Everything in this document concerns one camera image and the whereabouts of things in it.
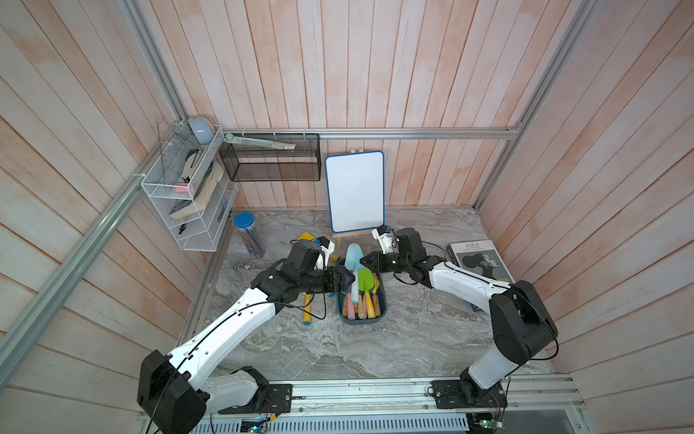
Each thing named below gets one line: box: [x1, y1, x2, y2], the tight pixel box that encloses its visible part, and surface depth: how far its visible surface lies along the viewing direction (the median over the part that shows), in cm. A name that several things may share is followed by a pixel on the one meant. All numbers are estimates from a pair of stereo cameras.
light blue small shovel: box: [345, 243, 366, 304], surface depth 88 cm
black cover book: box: [446, 238, 516, 284], surface depth 101 cm
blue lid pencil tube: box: [233, 211, 267, 259], surface depth 97 cm
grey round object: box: [187, 115, 215, 146], surface depth 84 cm
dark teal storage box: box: [337, 272, 388, 325], surface depth 90 cm
